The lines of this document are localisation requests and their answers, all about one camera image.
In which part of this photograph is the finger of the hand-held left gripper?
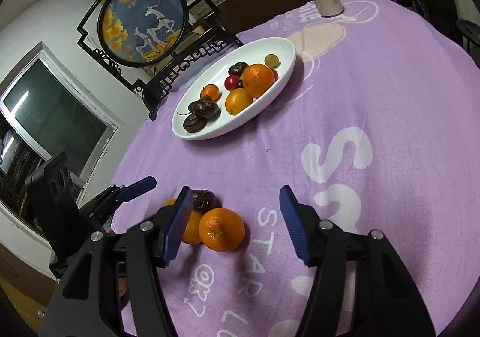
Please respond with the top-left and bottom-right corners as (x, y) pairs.
(78, 176), (157, 234)

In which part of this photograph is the small tangerine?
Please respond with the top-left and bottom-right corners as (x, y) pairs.
(200, 84), (220, 102)

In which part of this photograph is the dark wrinkled passion fruit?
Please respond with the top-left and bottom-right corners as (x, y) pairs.
(191, 190), (217, 214)
(188, 96), (221, 120)
(183, 114), (209, 133)

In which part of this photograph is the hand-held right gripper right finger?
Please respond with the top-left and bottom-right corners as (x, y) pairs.
(279, 185), (437, 337)

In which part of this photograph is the smooth orange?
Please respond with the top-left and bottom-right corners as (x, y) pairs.
(225, 88), (254, 117)
(163, 198), (205, 245)

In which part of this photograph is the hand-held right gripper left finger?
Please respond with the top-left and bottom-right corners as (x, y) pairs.
(37, 186), (194, 337)

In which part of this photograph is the white framed window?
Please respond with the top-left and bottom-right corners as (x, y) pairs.
(0, 42), (121, 187)

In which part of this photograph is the white oval plate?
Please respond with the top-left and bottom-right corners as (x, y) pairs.
(172, 37), (298, 141)

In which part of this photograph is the round deer painted table screen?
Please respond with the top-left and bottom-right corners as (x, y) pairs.
(77, 0), (244, 120)

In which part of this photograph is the large tangerine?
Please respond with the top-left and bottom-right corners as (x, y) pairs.
(242, 64), (275, 99)
(198, 207), (246, 252)

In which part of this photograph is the purple printed blanket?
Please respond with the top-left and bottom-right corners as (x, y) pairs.
(109, 0), (480, 337)

